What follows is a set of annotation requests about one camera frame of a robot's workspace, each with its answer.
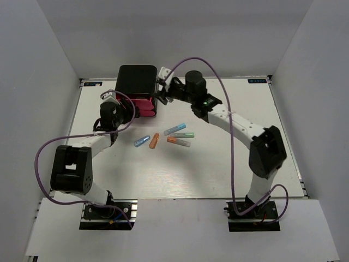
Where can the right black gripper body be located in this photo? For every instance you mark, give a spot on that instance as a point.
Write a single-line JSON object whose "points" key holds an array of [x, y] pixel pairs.
{"points": [[178, 91]]}

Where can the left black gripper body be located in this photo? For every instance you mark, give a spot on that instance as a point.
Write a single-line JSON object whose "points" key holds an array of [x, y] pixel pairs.
{"points": [[124, 115]]}

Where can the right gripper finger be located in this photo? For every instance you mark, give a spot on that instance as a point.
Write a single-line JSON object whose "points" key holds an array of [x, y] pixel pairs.
{"points": [[161, 82], [164, 98]]}

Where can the pink bottom drawer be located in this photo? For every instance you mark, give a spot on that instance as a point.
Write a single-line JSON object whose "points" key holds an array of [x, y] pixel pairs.
{"points": [[147, 113]]}

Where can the pink drawer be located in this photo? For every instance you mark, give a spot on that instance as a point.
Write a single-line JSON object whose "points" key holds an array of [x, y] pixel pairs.
{"points": [[143, 101], [147, 113]]}

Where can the pink top drawer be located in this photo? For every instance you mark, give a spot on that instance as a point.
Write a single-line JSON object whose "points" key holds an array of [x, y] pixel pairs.
{"points": [[143, 101]]}

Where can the blue translucent lead case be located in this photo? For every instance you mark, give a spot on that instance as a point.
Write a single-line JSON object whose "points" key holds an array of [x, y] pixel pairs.
{"points": [[141, 141]]}

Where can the blue capped lead tube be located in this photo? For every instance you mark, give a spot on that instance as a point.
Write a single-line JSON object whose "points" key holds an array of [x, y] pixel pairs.
{"points": [[174, 129]]}

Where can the green capped lead tube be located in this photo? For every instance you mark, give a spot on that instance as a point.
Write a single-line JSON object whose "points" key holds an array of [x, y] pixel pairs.
{"points": [[182, 135]]}

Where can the orange capped lead tube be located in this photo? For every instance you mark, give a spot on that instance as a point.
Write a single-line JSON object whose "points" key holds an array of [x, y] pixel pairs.
{"points": [[178, 141]]}

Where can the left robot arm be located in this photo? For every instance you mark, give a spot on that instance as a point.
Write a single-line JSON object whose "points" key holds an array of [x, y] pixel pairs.
{"points": [[72, 171]]}

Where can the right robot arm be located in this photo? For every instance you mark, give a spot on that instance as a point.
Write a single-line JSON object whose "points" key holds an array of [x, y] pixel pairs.
{"points": [[267, 151]]}

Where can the black drawer cabinet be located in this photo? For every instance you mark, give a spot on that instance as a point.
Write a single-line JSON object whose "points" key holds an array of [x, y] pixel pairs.
{"points": [[138, 79]]}

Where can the orange translucent lead case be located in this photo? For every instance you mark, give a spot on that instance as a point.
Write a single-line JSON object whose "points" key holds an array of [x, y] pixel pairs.
{"points": [[154, 141]]}

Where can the left blue table label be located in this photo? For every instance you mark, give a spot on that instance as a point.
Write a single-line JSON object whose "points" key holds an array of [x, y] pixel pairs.
{"points": [[92, 84]]}

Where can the blue table label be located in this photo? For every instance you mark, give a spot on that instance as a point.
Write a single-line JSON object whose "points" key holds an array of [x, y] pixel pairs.
{"points": [[257, 81], [92, 84]]}

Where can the right blue table label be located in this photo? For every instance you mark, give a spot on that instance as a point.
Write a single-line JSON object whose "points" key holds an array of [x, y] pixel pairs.
{"points": [[257, 81]]}

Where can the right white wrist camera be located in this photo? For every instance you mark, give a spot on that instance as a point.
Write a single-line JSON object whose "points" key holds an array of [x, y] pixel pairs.
{"points": [[167, 75]]}

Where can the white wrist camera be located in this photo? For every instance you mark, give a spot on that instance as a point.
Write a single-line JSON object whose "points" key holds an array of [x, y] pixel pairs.
{"points": [[167, 75], [109, 96]]}

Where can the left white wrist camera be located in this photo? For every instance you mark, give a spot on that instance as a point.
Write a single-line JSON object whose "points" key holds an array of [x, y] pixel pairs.
{"points": [[109, 96]]}

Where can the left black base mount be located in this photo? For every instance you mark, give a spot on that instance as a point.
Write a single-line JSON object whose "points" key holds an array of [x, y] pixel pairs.
{"points": [[122, 216]]}

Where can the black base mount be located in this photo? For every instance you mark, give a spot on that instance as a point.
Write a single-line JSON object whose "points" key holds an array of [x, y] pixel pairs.
{"points": [[122, 216], [254, 221]]}

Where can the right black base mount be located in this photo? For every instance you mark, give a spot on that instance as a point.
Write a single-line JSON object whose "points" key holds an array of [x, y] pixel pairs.
{"points": [[254, 221]]}

